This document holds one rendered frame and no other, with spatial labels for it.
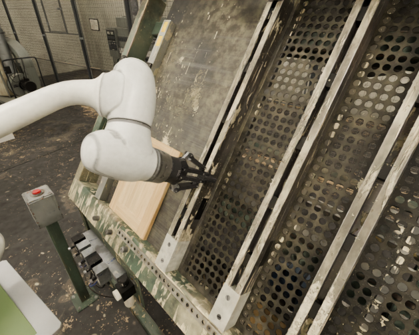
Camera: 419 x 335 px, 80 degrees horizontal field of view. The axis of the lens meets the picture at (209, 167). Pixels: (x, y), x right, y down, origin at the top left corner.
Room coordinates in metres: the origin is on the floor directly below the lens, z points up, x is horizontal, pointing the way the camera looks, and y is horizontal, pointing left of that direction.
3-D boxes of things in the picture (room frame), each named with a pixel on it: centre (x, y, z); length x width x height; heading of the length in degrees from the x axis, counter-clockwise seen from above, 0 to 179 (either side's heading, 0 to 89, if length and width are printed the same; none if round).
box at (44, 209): (1.02, 0.88, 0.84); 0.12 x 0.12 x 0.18; 45
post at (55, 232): (1.02, 0.88, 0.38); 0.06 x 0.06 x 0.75; 45
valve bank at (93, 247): (0.76, 0.52, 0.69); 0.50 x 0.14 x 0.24; 45
